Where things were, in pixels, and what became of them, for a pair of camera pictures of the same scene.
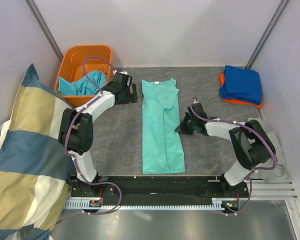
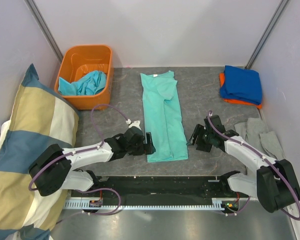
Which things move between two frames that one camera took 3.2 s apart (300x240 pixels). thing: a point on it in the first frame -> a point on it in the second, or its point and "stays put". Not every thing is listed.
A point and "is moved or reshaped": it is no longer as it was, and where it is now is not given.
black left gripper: (131, 98) -> (147, 149)
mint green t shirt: (162, 149) is moved or reshaped
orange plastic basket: (70, 68) stays put
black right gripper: (182, 128) -> (198, 130)
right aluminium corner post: (266, 33) stays put
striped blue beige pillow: (30, 172) stays put
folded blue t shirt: (242, 84) stays put
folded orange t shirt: (222, 78) stays put
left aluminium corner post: (54, 47) stays put
